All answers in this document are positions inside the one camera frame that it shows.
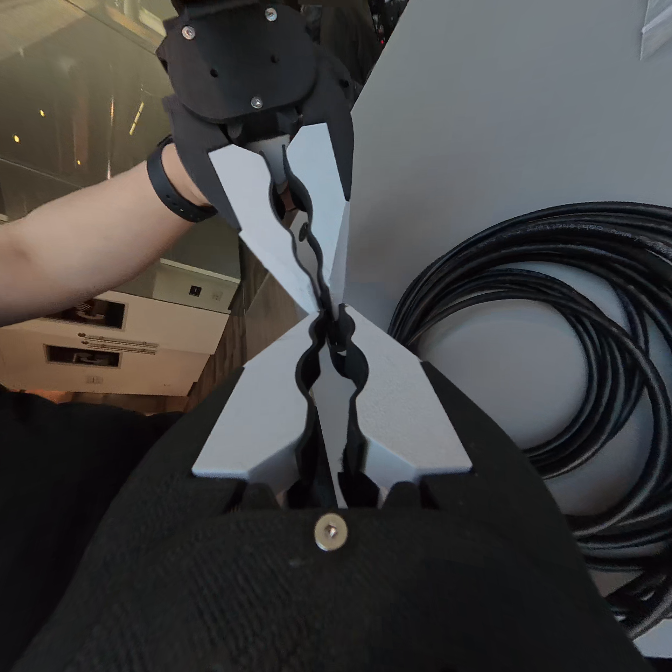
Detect black wristband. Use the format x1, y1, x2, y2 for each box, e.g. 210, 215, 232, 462
146, 135, 218, 224

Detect long black cable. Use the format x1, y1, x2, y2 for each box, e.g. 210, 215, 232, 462
387, 201, 672, 640

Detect person's dark clothing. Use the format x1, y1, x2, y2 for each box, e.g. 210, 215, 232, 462
0, 386, 184, 672

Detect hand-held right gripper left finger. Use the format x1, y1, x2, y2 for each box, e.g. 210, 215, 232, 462
191, 310, 323, 510

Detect grey desk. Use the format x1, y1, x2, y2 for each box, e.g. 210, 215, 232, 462
312, 0, 672, 659

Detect small clear bag red parts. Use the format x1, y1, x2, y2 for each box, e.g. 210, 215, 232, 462
639, 0, 672, 61

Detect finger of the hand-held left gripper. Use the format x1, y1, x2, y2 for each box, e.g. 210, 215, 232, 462
207, 143, 329, 316
282, 122, 352, 312

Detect person's left hand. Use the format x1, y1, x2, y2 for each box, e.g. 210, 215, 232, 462
160, 142, 212, 207

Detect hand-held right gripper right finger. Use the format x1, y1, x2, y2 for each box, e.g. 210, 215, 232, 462
336, 303, 473, 509

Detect person's left forearm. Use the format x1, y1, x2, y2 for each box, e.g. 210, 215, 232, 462
0, 160, 182, 329

